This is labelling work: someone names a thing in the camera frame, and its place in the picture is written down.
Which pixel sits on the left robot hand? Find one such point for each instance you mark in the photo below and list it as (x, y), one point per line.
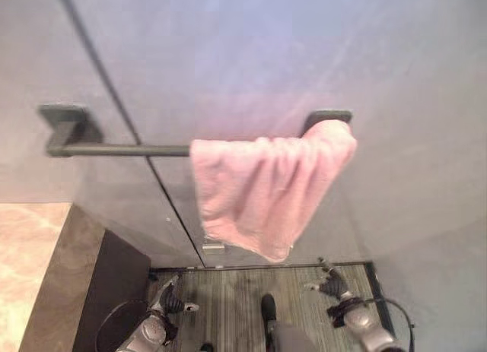
(170, 295)

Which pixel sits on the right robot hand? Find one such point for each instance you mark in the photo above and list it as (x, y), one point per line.
(331, 281)

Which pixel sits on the pink towel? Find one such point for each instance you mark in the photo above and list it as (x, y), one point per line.
(262, 184)

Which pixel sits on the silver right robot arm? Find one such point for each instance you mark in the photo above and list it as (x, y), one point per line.
(361, 323)

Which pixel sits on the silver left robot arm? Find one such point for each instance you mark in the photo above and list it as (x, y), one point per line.
(146, 331)

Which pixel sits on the dark metal towel bar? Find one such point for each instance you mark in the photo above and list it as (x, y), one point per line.
(118, 149)

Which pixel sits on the dark brown vanity cabinet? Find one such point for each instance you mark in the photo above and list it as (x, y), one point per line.
(108, 287)

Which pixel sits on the small white wall tag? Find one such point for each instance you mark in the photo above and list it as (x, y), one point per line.
(213, 247)

